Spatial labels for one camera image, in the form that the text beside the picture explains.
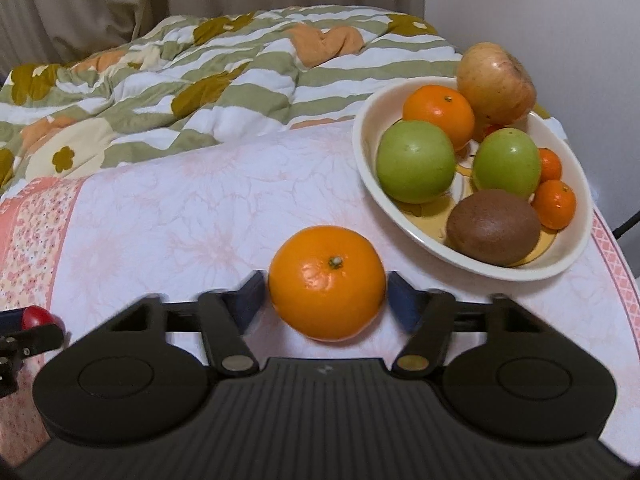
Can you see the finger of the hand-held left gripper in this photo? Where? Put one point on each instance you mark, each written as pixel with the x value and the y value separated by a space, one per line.
pixel 10 318
pixel 37 339

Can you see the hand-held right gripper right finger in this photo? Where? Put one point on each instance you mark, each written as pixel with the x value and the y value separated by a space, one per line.
pixel 402 304

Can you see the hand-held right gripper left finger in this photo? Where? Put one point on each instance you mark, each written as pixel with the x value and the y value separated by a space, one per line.
pixel 248 305

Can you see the red cherry tomato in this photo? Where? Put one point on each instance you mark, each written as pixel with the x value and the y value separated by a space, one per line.
pixel 41 317

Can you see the orange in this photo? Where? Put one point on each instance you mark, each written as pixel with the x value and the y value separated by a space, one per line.
pixel 440 112
pixel 327 285

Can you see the cream oval bowl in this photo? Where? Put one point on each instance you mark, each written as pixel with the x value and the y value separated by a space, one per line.
pixel 385 195

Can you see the brown kiwi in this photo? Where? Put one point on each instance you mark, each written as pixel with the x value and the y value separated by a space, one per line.
pixel 492 227

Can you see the green apple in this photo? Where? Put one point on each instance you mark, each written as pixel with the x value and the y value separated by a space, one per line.
pixel 507 162
pixel 415 162

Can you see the small mandarin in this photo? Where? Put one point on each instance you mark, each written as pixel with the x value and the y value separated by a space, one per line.
pixel 550 164
pixel 554 204

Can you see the yellow red apple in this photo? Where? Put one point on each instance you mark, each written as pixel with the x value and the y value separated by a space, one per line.
pixel 495 82

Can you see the pink floral bed sheet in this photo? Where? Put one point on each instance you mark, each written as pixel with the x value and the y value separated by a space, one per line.
pixel 175 220

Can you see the green striped floral blanket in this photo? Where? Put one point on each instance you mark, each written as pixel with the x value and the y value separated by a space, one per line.
pixel 200 75

